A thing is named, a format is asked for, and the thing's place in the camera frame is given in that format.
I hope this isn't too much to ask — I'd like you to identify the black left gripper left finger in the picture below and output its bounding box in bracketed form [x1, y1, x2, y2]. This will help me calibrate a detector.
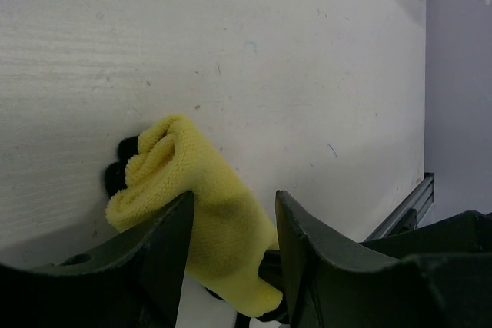
[1, 192, 194, 327]

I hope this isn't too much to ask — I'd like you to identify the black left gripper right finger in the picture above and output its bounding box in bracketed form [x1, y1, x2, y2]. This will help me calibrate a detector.
[276, 191, 491, 327]

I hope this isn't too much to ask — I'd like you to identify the yellow towel black trim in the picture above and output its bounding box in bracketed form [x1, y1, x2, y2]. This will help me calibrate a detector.
[105, 115, 288, 323]

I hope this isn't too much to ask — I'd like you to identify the aluminium mounting rail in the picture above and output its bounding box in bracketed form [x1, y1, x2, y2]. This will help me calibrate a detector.
[366, 173, 435, 241]

